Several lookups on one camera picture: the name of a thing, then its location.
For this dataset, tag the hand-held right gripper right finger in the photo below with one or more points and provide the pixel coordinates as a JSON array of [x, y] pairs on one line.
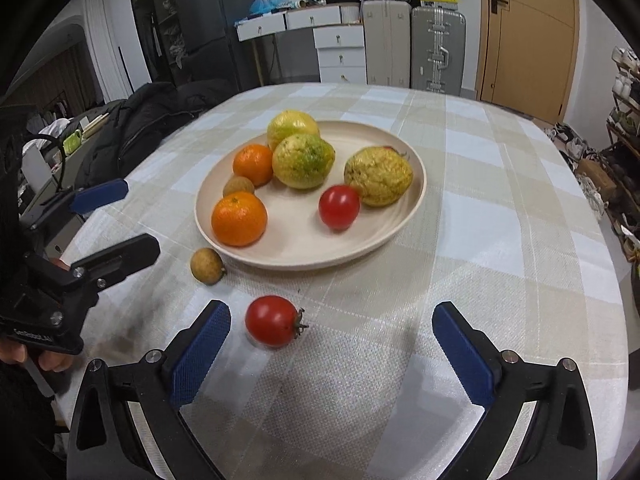
[[462, 350]]

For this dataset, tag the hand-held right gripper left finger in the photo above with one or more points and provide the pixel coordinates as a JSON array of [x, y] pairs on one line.
[[200, 355]]

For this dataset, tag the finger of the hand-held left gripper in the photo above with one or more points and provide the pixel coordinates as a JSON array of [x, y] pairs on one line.
[[125, 257], [100, 194]]

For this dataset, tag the red tomato with stem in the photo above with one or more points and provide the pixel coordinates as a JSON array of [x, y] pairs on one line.
[[271, 321]]

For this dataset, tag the brown longan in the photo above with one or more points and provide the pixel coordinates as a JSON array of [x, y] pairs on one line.
[[206, 266], [239, 186]]

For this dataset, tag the orange mandarin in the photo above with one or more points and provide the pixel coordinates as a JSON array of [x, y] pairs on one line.
[[239, 220], [252, 165]]

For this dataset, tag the cream round plate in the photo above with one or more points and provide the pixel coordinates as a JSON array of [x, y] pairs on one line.
[[300, 240]]

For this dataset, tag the wrinkled yellow passion fruit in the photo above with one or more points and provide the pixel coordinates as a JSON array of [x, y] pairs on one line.
[[377, 177]]

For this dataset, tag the person's left hand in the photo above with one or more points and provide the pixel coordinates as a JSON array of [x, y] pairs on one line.
[[55, 362]]

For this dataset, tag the black jacket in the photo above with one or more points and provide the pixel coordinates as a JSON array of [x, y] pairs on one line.
[[140, 125]]

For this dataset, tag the beige checkered tablecloth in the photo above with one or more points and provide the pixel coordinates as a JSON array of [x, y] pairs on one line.
[[500, 260]]

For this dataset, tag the green-patched yellow passion fruit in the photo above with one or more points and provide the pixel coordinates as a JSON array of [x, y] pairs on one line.
[[302, 162]]

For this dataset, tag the smooth yellow passion fruit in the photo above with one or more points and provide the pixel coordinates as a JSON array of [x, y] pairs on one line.
[[290, 125]]

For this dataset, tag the grey refrigerator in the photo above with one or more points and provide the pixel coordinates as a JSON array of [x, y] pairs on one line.
[[215, 20]]

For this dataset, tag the pile of loose shoes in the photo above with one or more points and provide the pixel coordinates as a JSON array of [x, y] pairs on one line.
[[570, 145]]

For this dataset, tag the wooden shoe rack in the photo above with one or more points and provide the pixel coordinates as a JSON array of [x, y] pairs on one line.
[[625, 160]]

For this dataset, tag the blue plastic bag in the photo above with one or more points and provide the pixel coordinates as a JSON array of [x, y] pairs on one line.
[[267, 6]]

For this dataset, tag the white drawer desk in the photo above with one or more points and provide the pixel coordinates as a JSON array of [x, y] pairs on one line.
[[340, 55]]

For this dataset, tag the silver suitcase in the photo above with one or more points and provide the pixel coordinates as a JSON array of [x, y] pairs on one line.
[[437, 50]]

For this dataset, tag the beige suitcase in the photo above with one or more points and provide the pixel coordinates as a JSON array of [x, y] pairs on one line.
[[386, 45]]

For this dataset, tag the row of shoes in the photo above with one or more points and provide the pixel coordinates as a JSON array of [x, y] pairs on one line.
[[627, 75]]

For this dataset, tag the wooden door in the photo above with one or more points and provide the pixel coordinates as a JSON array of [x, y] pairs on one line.
[[525, 35]]

